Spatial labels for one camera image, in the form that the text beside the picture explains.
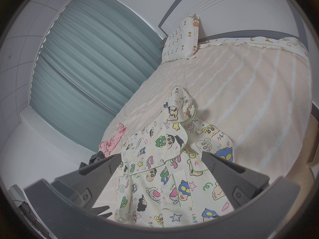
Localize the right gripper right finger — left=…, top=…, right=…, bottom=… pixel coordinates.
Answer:
left=201, top=151, right=270, bottom=208

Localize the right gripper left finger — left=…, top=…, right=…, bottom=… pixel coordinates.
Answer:
left=51, top=153, right=123, bottom=210

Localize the white printed pyjama top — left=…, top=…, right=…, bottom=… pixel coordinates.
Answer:
left=113, top=85, right=236, bottom=227

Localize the pile of clothes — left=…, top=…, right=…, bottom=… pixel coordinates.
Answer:
left=87, top=151, right=106, bottom=165

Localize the bed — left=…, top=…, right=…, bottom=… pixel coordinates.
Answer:
left=95, top=0, right=315, bottom=227

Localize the pink garment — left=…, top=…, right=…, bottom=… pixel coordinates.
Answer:
left=99, top=123, right=127, bottom=158

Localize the blue-green curtain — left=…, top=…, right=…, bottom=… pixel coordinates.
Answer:
left=29, top=0, right=165, bottom=144

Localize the white printed pillow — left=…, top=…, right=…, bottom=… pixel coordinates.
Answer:
left=161, top=14, right=200, bottom=63

